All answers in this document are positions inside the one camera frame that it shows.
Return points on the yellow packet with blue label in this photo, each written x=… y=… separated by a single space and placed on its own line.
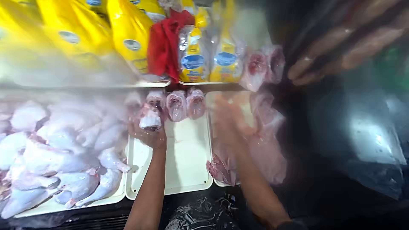
x=225 y=65
x=193 y=65

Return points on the green object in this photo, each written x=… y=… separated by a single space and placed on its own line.
x=391 y=68

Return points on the person's right forearm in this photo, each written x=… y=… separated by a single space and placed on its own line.
x=257 y=187

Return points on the raw chicken piece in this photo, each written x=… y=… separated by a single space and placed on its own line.
x=254 y=72
x=176 y=106
x=156 y=96
x=196 y=103
x=275 y=64

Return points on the red cloth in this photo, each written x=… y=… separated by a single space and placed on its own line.
x=164 y=44

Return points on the person's left forearm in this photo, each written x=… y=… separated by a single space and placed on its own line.
x=151 y=188

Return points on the pile of yellow bags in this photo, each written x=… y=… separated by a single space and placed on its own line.
x=78 y=35

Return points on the pile of chicken leg quarters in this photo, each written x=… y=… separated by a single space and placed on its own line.
x=57 y=156

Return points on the person's left fingers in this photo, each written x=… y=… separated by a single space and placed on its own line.
x=132 y=125

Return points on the person's body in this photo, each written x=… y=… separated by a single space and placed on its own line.
x=199 y=212

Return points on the pale skinned chicken piece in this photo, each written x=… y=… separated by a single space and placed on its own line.
x=150 y=120

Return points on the clear plastic bag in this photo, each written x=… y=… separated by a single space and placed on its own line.
x=370 y=137

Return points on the person's right hand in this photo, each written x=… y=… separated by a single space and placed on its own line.
x=230 y=119

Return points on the person's right fingers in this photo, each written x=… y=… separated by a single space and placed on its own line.
x=223 y=104

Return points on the white tray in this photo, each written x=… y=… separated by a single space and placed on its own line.
x=245 y=100
x=153 y=84
x=189 y=153
x=110 y=198
x=206 y=83

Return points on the person's left hand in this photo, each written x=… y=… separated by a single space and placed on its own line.
x=150 y=138

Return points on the large pink raw chicken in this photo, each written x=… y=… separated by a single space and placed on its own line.
x=266 y=150

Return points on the dark red raw meat piece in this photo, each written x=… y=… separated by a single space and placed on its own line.
x=220 y=169

